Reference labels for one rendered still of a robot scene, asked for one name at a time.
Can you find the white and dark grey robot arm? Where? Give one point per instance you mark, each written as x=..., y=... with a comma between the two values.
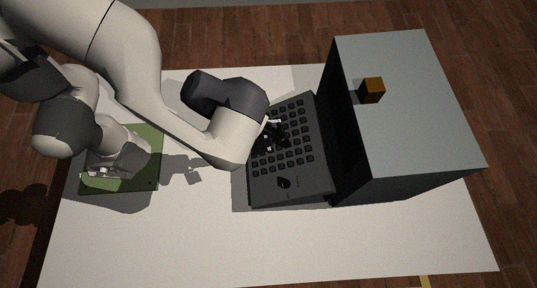
x=118, y=43

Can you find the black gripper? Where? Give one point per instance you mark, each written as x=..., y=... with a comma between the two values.
x=278, y=136

